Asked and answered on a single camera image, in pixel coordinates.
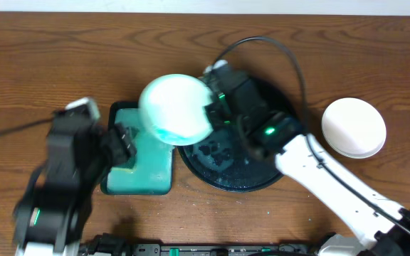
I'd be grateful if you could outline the mint plate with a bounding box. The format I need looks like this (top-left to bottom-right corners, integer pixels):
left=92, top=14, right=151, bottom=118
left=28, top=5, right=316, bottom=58
left=139, top=74, right=213, bottom=146

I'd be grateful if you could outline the white round plate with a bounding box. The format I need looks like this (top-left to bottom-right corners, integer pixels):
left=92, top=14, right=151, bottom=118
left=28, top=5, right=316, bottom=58
left=321, top=97, right=387, bottom=159

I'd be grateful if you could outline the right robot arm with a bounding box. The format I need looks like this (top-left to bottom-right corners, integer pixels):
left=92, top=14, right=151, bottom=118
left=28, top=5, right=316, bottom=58
left=205, top=95, right=410, bottom=255

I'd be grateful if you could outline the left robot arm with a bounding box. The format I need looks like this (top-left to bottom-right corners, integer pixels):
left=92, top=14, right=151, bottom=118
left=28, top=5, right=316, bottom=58
left=14, top=110, right=136, bottom=255

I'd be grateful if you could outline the rectangular green water tray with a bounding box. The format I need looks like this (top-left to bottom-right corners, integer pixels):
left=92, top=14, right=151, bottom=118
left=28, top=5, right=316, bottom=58
left=100, top=102, right=174, bottom=196

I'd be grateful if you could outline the round black serving tray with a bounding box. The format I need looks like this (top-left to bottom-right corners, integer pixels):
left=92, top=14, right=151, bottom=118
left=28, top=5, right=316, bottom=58
left=177, top=76, right=298, bottom=193

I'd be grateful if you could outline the right black cable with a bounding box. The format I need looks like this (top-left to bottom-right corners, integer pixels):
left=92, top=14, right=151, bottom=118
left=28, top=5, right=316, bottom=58
left=211, top=36, right=410, bottom=250

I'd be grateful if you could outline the black cable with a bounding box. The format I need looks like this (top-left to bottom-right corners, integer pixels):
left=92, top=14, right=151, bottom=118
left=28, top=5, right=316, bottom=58
left=211, top=36, right=410, bottom=250
left=0, top=117, right=55, bottom=143

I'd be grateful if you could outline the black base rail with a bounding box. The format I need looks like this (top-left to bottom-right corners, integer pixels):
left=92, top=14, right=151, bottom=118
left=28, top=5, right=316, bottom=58
left=78, top=233, right=315, bottom=256

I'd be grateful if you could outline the left black cable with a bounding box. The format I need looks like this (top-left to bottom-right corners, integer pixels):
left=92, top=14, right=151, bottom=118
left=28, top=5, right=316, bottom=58
left=0, top=117, right=55, bottom=143

